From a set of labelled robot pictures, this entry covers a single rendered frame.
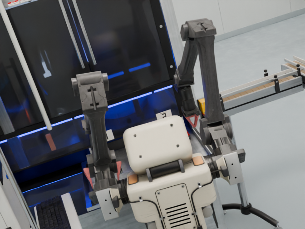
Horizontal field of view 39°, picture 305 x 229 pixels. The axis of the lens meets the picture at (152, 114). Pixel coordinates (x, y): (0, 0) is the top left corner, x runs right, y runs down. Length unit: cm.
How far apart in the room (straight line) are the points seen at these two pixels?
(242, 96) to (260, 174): 109
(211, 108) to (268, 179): 200
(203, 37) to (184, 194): 53
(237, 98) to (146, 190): 132
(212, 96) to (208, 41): 19
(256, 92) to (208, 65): 115
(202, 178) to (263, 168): 224
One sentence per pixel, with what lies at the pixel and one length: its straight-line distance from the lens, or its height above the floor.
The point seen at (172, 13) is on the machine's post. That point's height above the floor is 154.
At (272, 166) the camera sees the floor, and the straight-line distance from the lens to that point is 361.
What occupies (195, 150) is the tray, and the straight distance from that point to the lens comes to 222.
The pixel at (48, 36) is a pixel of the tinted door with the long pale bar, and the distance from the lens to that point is 218.
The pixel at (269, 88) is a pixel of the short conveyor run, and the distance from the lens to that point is 264.
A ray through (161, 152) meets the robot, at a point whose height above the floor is 131.
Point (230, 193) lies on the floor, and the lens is 338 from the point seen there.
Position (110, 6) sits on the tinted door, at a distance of 217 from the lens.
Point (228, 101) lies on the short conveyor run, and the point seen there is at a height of 93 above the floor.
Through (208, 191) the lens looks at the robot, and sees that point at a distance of 140.
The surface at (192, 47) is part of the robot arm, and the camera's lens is 163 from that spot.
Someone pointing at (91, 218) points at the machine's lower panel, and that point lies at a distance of 257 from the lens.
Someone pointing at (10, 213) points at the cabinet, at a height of 106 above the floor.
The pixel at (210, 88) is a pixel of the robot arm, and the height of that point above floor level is 141.
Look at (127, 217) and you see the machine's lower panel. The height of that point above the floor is 48.
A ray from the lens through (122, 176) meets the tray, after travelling 215.
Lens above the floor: 195
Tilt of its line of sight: 23 degrees down
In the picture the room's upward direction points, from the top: 16 degrees counter-clockwise
